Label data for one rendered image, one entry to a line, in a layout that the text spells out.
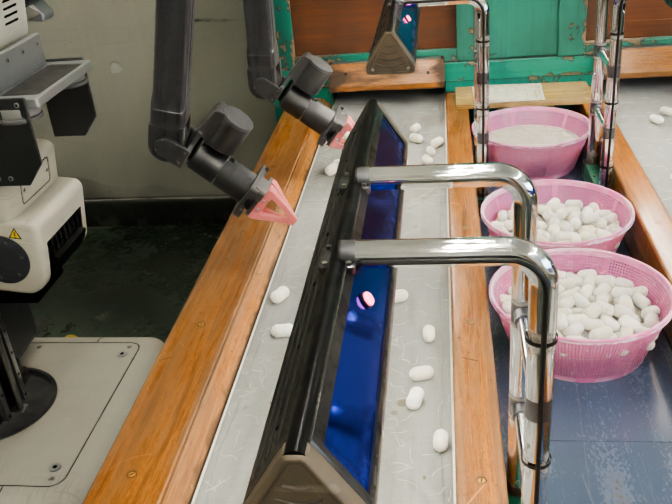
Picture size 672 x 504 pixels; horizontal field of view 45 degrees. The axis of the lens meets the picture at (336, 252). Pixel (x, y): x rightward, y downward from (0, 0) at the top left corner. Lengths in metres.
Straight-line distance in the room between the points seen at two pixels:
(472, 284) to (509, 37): 1.02
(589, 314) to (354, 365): 0.73
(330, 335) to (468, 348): 0.59
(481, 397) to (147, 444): 0.41
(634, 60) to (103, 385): 1.51
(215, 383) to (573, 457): 0.48
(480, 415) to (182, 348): 0.44
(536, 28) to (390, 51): 0.87
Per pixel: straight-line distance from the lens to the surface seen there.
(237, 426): 1.07
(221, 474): 1.00
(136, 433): 1.05
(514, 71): 2.17
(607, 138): 1.65
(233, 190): 1.36
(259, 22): 1.64
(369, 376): 0.57
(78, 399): 2.00
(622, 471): 1.09
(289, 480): 0.47
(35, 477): 1.82
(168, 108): 1.31
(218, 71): 3.11
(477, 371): 1.08
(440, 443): 0.99
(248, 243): 1.44
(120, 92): 3.26
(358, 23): 2.15
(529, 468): 0.76
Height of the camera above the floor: 1.41
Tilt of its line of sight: 28 degrees down
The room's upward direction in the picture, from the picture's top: 5 degrees counter-clockwise
